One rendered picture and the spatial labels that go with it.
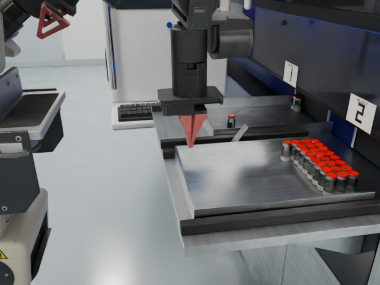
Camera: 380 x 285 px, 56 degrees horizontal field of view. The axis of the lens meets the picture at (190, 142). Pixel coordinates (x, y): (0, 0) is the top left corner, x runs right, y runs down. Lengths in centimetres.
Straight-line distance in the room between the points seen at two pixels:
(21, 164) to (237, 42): 41
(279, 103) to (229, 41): 71
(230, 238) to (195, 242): 6
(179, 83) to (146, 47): 91
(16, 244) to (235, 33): 57
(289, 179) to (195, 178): 20
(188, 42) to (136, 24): 91
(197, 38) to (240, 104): 68
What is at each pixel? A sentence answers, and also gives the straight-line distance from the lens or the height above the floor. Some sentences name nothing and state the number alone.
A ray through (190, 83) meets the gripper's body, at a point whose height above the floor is 112.
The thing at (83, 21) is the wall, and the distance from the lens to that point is 606.
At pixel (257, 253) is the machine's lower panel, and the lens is 156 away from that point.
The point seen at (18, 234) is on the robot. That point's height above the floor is 80.
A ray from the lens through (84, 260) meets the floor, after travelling 194.
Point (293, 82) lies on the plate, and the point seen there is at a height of 100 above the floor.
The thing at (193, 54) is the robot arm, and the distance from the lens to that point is 55.
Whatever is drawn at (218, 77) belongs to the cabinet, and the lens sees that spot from 155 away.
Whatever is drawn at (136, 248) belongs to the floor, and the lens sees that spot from 195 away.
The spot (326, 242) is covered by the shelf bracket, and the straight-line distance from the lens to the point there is 82.
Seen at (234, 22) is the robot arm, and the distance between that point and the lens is 57.
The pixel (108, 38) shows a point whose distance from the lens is 139.
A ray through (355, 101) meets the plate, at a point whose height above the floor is 104.
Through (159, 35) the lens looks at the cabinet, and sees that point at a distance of 146.
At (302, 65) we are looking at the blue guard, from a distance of 104.
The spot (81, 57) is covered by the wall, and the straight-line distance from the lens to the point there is 614.
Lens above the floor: 127
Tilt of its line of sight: 25 degrees down
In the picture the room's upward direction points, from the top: straight up
